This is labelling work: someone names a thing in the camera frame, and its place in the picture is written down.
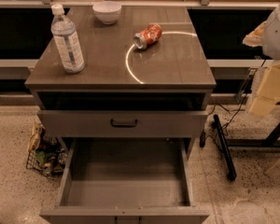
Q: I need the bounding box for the clear plastic water bottle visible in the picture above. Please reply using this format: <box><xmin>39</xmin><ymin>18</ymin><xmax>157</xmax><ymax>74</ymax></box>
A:
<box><xmin>51</xmin><ymin>4</ymin><xmax>85</xmax><ymax>74</ymax></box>

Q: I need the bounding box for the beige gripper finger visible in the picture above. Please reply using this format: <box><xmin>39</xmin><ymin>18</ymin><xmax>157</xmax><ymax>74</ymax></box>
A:
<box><xmin>248</xmin><ymin>62</ymin><xmax>280</xmax><ymax>117</ymax></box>

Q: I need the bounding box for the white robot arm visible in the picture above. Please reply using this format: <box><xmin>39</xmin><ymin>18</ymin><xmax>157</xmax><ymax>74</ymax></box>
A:
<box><xmin>243</xmin><ymin>4</ymin><xmax>280</xmax><ymax>117</ymax></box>

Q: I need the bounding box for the open middle drawer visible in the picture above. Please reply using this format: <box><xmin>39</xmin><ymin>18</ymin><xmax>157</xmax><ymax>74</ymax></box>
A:
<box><xmin>40</xmin><ymin>138</ymin><xmax>209</xmax><ymax>224</ymax></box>

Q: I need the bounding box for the grey drawer cabinet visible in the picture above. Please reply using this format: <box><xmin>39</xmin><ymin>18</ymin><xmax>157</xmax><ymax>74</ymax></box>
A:
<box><xmin>24</xmin><ymin>5</ymin><xmax>217</xmax><ymax>224</ymax></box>

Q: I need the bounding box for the closed upper drawer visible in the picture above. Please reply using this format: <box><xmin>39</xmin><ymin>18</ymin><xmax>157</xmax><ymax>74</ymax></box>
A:
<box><xmin>37</xmin><ymin>110</ymin><xmax>207</xmax><ymax>138</ymax></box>

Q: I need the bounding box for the black cable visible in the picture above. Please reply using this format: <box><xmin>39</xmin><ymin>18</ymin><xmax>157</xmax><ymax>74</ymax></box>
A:
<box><xmin>204</xmin><ymin>59</ymin><xmax>268</xmax><ymax>142</ymax></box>

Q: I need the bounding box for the wire basket with trash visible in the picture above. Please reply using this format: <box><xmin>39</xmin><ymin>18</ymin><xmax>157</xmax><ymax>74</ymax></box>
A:
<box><xmin>26</xmin><ymin>122</ymin><xmax>68</xmax><ymax>177</ymax></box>

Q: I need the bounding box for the white ceramic bowl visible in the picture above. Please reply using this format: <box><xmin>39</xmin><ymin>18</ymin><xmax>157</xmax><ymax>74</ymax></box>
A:
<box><xmin>92</xmin><ymin>1</ymin><xmax>121</xmax><ymax>24</ymax></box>

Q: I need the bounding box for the crushed orange soda can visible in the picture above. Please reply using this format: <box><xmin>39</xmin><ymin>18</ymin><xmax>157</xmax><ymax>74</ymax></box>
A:
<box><xmin>133</xmin><ymin>23</ymin><xmax>162</xmax><ymax>49</ymax></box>

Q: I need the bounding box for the black stand leg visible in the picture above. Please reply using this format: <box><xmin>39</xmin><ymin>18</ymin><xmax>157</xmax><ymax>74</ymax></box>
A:
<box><xmin>214</xmin><ymin>115</ymin><xmax>237</xmax><ymax>181</ymax></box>

